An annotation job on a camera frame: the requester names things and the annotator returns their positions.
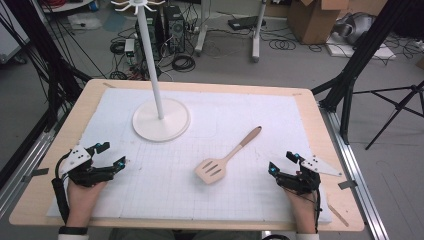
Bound aluminium rail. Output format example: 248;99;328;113
319;105;390;240
0;128;58;219

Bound white flat board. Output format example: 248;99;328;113
324;32;398;61

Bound brown cardboard box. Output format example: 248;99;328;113
287;0;352;46

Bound grey silver headgear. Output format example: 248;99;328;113
332;12;377;46

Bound grey tape strip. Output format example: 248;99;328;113
337;179;358;191
31;167;50;178

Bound white grid mat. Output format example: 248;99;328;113
46;87;334;224

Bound person's right hand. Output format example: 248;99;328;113
282;187;318;234

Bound black wristband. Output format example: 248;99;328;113
58;225;89;236

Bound black metal frame strut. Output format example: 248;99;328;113
2;0;93;133
311;0;416;145

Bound white cart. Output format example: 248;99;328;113
0;0;32;65

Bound flat black box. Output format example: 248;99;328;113
227;15;267;32

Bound person's left hand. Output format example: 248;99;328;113
65;180;108;228

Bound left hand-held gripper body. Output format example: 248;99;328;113
60;144;116;188

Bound black tripod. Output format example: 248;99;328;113
352;79;424;151

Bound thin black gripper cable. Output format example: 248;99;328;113
312;188;324;234

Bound white hook stand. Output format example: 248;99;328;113
110;0;192;143

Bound white left sleeve cuff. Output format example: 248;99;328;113
57;233;91;240

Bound black sleeved gripper cable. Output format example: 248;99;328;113
51;149;73;225

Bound white right sleeve cuff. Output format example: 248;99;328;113
294;232;321;240

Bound black computer tower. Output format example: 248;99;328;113
162;4;186;55
134;8;165;63

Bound white sleeve cuff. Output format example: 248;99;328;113
57;233;91;240
294;232;321;240

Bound light wooden table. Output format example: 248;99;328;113
9;78;365;233

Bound person's legs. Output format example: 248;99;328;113
108;227;263;240

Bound black coiled cable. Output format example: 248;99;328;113
171;53;197;73

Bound white power adapter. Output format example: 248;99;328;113
123;38;136;58

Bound thin wooden stick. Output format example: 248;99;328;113
326;203;350;228

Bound white stand leg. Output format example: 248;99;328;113
194;0;210;57
251;0;268;63

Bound beige slotted spatula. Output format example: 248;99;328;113
194;125;263;185

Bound thin black cable coil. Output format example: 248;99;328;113
268;38;298;52

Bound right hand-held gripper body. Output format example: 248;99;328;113
276;156;343;196

